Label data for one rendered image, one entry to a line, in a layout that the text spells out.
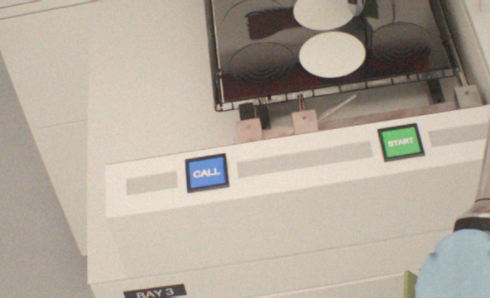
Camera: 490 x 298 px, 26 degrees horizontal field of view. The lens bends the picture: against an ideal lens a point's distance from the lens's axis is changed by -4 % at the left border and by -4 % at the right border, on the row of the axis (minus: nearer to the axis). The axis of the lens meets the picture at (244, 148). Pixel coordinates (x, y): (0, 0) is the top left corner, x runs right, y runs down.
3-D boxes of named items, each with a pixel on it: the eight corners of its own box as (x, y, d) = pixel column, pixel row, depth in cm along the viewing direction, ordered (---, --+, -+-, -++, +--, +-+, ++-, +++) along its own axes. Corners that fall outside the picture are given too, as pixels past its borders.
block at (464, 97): (453, 100, 158) (453, 86, 156) (475, 97, 158) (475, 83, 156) (465, 140, 153) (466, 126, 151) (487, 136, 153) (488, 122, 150)
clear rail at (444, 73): (213, 108, 162) (213, 102, 161) (459, 70, 161) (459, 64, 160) (214, 115, 161) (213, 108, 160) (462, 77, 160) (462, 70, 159)
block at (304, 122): (293, 125, 159) (290, 111, 157) (316, 122, 159) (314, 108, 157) (300, 166, 154) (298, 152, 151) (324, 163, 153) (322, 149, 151)
